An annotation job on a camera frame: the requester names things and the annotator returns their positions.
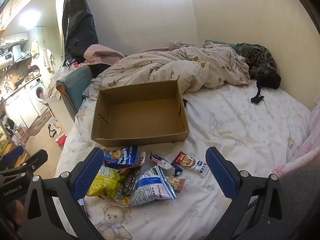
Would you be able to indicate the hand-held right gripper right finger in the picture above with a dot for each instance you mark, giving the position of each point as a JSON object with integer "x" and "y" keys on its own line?
{"x": 222, "y": 176}

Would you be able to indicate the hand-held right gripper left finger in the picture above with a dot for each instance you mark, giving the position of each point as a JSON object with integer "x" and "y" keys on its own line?
{"x": 87, "y": 177}

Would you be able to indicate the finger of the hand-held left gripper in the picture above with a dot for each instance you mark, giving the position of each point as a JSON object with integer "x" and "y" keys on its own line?
{"x": 37, "y": 157}
{"x": 13, "y": 153}

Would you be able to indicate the yellow green snack packet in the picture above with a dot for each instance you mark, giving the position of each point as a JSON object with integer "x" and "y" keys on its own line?
{"x": 106, "y": 183}

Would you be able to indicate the red white snack bar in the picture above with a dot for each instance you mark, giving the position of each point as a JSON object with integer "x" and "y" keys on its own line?
{"x": 191, "y": 163}

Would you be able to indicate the blue cartoon snack packet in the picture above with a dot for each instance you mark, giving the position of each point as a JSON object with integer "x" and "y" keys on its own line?
{"x": 121, "y": 157}

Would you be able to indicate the dark clear snack packet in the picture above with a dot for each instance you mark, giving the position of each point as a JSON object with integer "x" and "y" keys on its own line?
{"x": 131, "y": 181}

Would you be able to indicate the small pink snack packet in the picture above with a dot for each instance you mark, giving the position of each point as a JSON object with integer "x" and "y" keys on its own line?
{"x": 176, "y": 183}

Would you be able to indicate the purple white snack packet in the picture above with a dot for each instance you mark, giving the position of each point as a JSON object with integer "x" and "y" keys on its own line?
{"x": 165, "y": 163}

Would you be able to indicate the white blue snack packet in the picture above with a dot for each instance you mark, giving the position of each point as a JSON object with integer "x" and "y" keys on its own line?
{"x": 153, "y": 187}

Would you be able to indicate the brown cardboard box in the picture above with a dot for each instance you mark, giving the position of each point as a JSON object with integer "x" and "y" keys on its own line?
{"x": 140, "y": 115}

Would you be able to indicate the person's left hand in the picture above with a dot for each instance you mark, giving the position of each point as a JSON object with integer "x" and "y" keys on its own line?
{"x": 16, "y": 211}

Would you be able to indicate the brown floor rug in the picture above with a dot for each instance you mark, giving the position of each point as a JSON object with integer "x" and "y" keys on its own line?
{"x": 37, "y": 125}

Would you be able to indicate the white orange paper bag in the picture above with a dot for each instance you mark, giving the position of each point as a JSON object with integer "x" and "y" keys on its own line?
{"x": 55, "y": 130}

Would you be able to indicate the white kitchen cabinet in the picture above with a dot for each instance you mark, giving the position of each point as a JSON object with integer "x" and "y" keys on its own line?
{"x": 18, "y": 110}

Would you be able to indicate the white floral bed sheet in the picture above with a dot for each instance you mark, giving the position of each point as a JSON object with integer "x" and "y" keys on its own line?
{"x": 250, "y": 135}

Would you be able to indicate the white washing machine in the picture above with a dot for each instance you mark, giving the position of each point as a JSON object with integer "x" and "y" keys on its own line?
{"x": 37, "y": 92}

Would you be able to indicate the teal bed headboard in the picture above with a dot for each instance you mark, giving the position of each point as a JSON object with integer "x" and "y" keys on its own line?
{"x": 73, "y": 87}

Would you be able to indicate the floral cloth pile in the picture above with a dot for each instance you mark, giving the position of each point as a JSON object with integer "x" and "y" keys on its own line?
{"x": 56, "y": 80}

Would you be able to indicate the white water heater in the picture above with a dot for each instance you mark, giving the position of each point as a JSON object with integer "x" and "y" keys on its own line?
{"x": 12, "y": 53}

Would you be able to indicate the checkered bear quilt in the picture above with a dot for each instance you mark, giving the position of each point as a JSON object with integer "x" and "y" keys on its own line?
{"x": 180, "y": 67}

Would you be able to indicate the pink cloth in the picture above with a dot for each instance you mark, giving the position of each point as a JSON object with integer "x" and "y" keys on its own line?
{"x": 102, "y": 55}

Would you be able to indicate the camouflage jacket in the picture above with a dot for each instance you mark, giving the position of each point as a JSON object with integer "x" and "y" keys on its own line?
{"x": 260, "y": 60}

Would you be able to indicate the teal pillow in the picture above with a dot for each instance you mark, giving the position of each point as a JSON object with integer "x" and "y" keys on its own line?
{"x": 215, "y": 42}

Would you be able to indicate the black hanging garment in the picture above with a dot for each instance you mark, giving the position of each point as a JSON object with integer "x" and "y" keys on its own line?
{"x": 77, "y": 22}

